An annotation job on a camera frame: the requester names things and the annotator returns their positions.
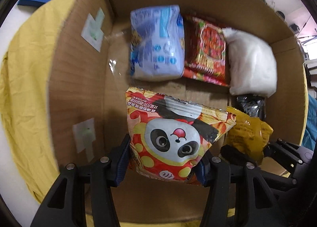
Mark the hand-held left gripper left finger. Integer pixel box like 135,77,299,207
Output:
30,134,132,227

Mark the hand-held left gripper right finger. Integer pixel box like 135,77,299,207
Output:
196,155,289,227

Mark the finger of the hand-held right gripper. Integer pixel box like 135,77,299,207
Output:
264,139,314,175
220,144,298,188

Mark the yellow foil packet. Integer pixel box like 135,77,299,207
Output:
224,106,274,165

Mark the panda print snack packet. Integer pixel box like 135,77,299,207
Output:
125,87,237,186

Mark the black foil packet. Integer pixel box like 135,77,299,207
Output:
234,94,268,121

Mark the white cotton pad pack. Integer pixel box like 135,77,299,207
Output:
222,28,278,98

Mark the cardboard box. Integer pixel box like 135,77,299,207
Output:
48,0,309,224

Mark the red snack packet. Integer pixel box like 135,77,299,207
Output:
183,15,231,87

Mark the light blue tissue pack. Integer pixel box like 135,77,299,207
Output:
130,5,186,82

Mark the blue duvet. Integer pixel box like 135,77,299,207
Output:
303,88,317,148

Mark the yellow tablecloth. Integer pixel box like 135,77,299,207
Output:
0,0,293,227

